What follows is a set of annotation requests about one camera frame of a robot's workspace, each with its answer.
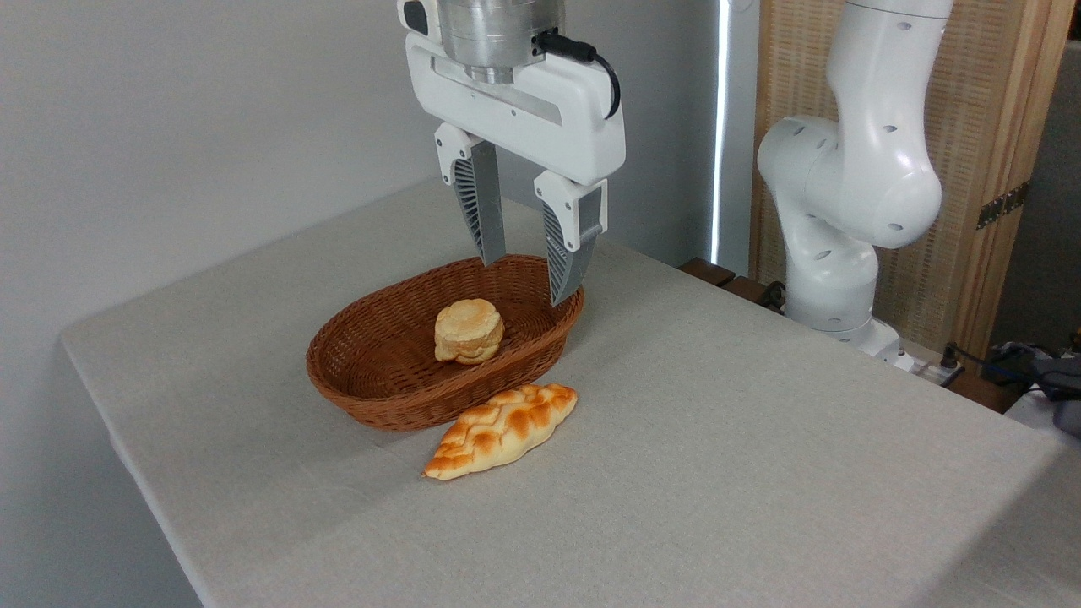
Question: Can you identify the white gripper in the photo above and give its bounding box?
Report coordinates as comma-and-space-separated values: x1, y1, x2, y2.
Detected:
405, 32, 627, 307

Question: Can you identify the round layered bread bun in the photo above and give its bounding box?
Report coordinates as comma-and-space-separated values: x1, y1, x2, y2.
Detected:
434, 298, 506, 366

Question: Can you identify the braided golden bread loaf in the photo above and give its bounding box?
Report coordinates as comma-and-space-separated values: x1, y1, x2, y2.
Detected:
422, 383, 579, 482

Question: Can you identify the brown woven wicker basket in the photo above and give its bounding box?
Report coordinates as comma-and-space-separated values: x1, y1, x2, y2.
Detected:
306, 254, 586, 432

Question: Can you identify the white power strip with plug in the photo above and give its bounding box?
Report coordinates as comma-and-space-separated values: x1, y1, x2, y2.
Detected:
915, 341, 965, 388

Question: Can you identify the wooden rattan folding screen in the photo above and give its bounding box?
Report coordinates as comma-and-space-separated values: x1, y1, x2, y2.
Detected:
750, 0, 1078, 366

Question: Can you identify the dark metal screen hinge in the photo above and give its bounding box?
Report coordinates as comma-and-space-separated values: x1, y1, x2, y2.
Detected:
977, 181, 1030, 231

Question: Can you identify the dark grey bag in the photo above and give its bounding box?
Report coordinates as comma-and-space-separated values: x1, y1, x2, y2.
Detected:
982, 341, 1081, 437

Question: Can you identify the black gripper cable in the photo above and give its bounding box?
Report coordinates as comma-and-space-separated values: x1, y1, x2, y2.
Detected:
535, 30, 622, 120

